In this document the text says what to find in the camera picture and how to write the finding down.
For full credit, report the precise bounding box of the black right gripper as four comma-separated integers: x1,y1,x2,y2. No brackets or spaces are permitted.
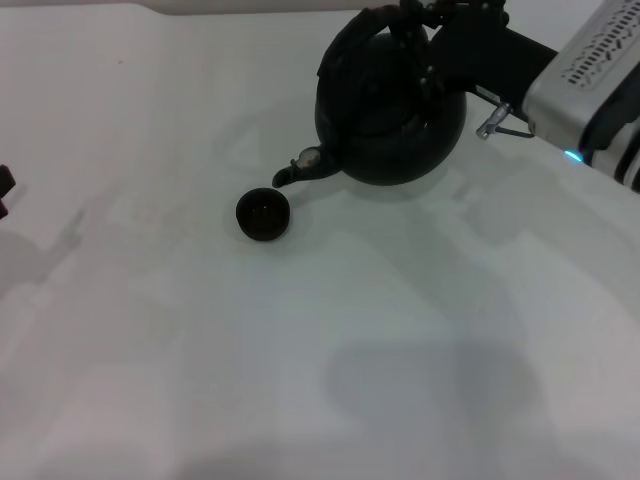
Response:
394,0,559,122

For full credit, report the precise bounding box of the black round teapot with handle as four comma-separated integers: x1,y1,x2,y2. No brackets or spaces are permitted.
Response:
271,3,469,189

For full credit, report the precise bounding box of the small black teacup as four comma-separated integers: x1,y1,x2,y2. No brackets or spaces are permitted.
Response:
235,186,293,244

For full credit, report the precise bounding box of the silver cable connector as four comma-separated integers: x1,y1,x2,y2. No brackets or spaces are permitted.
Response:
475,100,513,141

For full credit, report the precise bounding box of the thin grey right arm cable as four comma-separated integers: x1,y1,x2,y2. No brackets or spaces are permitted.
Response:
492,123,536,138

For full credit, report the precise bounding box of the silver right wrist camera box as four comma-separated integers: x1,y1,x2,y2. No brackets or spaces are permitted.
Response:
519,0,640,169

